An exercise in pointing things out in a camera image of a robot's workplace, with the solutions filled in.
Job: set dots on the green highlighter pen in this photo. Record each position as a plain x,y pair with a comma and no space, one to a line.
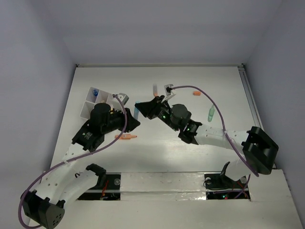
211,114

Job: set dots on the orange tip clear highlighter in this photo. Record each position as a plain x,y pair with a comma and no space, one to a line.
155,90

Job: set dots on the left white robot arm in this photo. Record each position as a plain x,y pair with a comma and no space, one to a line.
46,199

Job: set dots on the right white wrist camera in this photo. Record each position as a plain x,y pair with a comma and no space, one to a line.
169,92

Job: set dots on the orange highlighter pen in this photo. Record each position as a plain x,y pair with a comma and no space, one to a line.
126,137

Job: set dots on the blue highlighter pen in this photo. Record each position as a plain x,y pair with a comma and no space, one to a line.
136,113

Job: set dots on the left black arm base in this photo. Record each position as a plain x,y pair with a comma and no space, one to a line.
107,187

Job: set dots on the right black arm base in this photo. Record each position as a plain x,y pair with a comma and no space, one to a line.
220,187

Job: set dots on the white compartment organizer box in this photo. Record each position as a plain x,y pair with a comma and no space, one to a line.
90,102

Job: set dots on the silver taped front board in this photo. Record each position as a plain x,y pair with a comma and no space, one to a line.
162,186

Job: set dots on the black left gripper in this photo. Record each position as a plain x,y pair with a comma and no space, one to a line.
131,121

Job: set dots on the blue cap spray bottle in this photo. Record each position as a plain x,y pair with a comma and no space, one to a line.
95,92

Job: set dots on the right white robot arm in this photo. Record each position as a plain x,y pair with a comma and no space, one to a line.
255,149

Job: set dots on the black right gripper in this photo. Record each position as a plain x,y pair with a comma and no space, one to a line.
147,109

